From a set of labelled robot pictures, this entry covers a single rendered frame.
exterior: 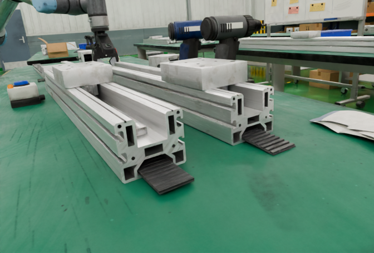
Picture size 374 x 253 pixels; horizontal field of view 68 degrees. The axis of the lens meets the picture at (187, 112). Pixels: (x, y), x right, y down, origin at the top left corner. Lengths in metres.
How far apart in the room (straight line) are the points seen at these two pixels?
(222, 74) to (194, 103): 0.08
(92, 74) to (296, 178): 0.48
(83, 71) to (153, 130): 0.28
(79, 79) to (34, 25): 11.57
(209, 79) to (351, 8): 3.02
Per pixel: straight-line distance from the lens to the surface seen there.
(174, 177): 0.37
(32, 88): 0.98
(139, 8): 12.69
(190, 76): 0.52
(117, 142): 0.36
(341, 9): 3.52
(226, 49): 0.73
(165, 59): 1.14
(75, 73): 0.66
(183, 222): 0.31
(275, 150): 0.45
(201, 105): 0.51
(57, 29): 12.20
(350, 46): 1.91
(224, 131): 0.48
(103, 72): 0.68
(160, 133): 0.41
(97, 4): 1.20
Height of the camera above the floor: 0.97
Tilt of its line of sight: 17 degrees down
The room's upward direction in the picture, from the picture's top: 4 degrees counter-clockwise
